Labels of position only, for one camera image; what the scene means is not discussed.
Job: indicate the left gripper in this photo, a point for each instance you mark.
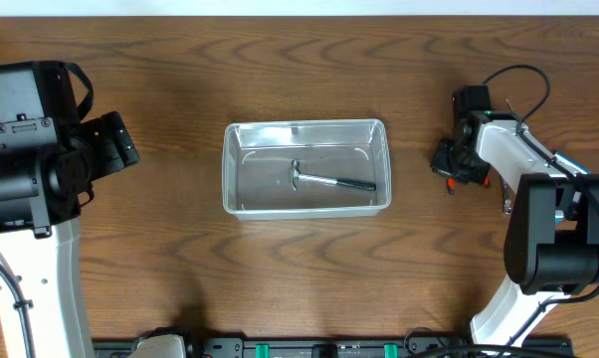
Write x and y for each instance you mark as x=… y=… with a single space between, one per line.
x=106 y=144

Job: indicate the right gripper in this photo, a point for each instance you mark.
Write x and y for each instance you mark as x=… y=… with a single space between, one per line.
x=438 y=163

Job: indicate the red handled cutting pliers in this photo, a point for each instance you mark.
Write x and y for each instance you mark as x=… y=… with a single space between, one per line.
x=451 y=184

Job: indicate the clear plastic container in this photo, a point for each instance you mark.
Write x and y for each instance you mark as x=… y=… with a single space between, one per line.
x=256 y=167

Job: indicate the small claw hammer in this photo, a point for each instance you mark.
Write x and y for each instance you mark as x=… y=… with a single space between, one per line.
x=297 y=176

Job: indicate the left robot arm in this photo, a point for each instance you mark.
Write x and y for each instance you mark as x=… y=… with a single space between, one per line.
x=51 y=154

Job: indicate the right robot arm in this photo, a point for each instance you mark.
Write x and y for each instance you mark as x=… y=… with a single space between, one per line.
x=551 y=246

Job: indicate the black yellow screwdriver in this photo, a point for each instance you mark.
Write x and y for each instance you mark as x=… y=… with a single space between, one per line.
x=511 y=109

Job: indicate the blue white product box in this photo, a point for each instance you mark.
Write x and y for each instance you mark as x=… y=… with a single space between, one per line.
x=570 y=165

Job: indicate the silver ring spanner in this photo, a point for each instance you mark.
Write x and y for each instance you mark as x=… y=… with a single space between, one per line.
x=506 y=197

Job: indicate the black mounting rail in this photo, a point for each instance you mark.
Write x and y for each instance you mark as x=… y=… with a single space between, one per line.
x=419 y=342

